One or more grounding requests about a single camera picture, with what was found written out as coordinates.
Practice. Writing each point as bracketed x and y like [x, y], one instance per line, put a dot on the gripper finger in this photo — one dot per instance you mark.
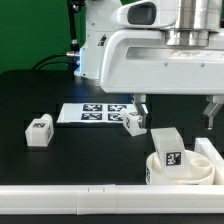
[215, 104]

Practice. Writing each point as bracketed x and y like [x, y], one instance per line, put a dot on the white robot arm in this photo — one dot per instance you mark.
[196, 21]

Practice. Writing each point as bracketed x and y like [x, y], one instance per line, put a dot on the white round stool seat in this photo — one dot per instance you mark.
[201, 168]

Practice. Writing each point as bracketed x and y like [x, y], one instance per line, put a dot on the white sheet with markers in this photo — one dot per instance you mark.
[94, 112]

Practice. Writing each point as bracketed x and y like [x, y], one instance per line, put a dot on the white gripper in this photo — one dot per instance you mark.
[139, 61]

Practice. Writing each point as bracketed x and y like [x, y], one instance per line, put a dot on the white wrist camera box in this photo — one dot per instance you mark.
[145, 14]

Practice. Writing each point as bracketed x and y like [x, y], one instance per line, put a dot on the white front rail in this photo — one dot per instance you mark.
[111, 199]

